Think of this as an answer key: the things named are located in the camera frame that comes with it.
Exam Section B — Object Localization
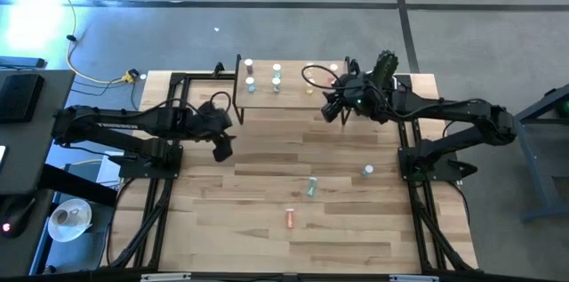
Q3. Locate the black desk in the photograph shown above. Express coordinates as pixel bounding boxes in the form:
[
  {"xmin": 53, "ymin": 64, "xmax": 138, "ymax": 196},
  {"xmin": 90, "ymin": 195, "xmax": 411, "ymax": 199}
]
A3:
[{"xmin": 0, "ymin": 68, "xmax": 120, "ymax": 277}]

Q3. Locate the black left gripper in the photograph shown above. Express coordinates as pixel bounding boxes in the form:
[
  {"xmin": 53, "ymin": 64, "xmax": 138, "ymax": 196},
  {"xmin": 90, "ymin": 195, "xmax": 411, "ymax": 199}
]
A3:
[{"xmin": 180, "ymin": 102, "xmax": 236, "ymax": 162}]

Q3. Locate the black flat box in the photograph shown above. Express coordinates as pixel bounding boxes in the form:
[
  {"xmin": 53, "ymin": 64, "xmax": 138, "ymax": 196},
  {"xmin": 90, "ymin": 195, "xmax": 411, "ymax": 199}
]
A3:
[{"xmin": 0, "ymin": 73, "xmax": 45, "ymax": 124}]

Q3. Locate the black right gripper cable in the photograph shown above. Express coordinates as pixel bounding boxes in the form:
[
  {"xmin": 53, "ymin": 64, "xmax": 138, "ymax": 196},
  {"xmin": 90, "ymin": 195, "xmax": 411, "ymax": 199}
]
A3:
[{"xmin": 301, "ymin": 63, "xmax": 355, "ymax": 94}]

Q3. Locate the green artificial cactus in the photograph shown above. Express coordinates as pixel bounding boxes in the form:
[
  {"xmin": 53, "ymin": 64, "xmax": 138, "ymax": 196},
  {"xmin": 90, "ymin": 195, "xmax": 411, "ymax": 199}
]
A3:
[{"xmin": 371, "ymin": 49, "xmax": 400, "ymax": 92}]

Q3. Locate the silver aluminium bracket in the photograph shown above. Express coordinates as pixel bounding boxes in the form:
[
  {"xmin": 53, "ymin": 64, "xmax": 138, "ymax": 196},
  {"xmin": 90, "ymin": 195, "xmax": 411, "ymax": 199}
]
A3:
[
  {"xmin": 140, "ymin": 272, "xmax": 192, "ymax": 282},
  {"xmin": 389, "ymin": 274, "xmax": 440, "ymax": 282}
]

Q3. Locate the white plant pot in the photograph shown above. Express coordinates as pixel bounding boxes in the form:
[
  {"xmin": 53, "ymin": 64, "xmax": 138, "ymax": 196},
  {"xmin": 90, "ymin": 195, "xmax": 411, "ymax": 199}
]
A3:
[{"xmin": 360, "ymin": 70, "xmax": 401, "ymax": 96}]

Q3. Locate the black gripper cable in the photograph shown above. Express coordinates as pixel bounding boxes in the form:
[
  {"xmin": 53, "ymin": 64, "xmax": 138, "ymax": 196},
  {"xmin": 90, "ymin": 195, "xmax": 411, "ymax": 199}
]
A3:
[
  {"xmin": 301, "ymin": 63, "xmax": 355, "ymax": 94},
  {"xmin": 208, "ymin": 90, "xmax": 233, "ymax": 117}
]

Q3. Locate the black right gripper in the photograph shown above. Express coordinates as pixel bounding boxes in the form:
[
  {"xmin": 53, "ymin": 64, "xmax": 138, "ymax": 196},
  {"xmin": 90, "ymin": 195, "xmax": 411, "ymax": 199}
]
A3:
[{"xmin": 321, "ymin": 75, "xmax": 388, "ymax": 124}]

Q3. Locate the grey metal table frame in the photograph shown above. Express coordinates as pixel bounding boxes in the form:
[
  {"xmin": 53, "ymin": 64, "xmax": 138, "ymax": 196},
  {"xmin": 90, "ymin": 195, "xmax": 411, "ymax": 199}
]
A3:
[{"xmin": 490, "ymin": 81, "xmax": 569, "ymax": 223}]

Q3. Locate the white paper sheet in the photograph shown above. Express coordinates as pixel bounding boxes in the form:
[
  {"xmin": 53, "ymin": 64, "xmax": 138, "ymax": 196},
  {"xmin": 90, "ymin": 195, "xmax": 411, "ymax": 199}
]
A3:
[{"xmin": 96, "ymin": 150, "xmax": 130, "ymax": 185}]

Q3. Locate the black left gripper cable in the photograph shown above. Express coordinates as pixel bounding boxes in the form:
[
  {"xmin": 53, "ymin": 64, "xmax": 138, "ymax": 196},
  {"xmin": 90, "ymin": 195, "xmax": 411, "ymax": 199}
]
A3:
[{"xmin": 208, "ymin": 90, "xmax": 233, "ymax": 117}]

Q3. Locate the yellow floor cable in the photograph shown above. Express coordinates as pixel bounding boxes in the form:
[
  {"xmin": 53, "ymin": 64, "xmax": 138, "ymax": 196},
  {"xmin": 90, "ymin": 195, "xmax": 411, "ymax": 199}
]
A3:
[{"xmin": 38, "ymin": 0, "xmax": 134, "ymax": 85}]

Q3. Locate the dark flat device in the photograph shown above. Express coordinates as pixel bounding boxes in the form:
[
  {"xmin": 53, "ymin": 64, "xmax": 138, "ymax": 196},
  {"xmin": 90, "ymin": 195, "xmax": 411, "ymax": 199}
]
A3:
[{"xmin": 0, "ymin": 56, "xmax": 47, "ymax": 69}]

